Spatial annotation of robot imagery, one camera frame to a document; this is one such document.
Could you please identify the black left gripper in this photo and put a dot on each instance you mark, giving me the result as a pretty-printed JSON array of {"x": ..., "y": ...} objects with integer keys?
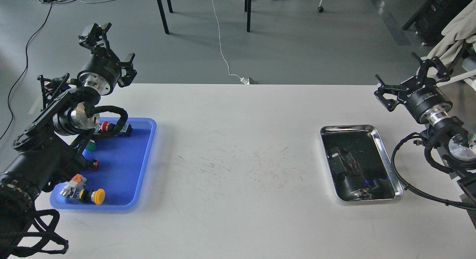
[{"x": 100, "y": 72}]

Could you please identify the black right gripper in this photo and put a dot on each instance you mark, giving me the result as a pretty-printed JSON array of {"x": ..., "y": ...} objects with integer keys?
[{"x": 425, "y": 99}]

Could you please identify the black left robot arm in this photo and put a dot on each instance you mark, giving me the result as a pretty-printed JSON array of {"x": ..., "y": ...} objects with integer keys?
[{"x": 50, "y": 149}]

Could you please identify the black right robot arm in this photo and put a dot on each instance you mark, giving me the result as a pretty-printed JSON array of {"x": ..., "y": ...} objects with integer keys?
[{"x": 448, "y": 147}]

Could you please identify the black cabinet in corner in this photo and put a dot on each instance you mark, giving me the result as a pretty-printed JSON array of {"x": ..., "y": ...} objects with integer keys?
[{"x": 433, "y": 16}]

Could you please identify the black blue contact block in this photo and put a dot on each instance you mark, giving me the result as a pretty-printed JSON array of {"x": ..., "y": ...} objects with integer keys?
[{"x": 125, "y": 131}]

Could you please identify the beige cloth on chair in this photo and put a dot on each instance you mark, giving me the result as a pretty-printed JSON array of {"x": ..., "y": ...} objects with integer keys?
[{"x": 455, "y": 33}]

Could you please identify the black table leg left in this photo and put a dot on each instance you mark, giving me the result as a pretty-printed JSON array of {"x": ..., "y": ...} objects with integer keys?
[{"x": 162, "y": 14}]

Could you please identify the black table leg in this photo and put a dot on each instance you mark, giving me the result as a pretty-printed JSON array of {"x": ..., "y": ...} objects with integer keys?
[
  {"x": 162, "y": 14},
  {"x": 247, "y": 9}
]

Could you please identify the blue plastic tray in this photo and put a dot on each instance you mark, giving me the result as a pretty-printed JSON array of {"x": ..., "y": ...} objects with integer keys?
[{"x": 123, "y": 162}]

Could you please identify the shiny metal tray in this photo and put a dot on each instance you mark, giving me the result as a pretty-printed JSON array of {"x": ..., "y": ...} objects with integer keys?
[{"x": 359, "y": 164}]

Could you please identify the orange grey terminal block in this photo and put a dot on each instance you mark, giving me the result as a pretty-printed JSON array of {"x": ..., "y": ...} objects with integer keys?
[{"x": 78, "y": 181}]

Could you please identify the black table leg right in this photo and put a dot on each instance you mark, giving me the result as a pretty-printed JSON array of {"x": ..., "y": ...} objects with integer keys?
[{"x": 247, "y": 9}]

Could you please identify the red push button switch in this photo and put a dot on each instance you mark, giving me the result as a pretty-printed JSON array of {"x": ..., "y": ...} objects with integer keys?
[{"x": 104, "y": 127}]

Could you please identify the green push button switch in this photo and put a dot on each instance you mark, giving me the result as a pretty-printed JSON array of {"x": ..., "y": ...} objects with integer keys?
[{"x": 90, "y": 145}]

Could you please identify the black switch red tip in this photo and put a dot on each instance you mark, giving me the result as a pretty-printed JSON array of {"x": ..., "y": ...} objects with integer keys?
[{"x": 93, "y": 164}]

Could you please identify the yellow push button switch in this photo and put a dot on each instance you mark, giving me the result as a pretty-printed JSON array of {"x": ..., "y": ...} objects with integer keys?
[{"x": 83, "y": 195}]

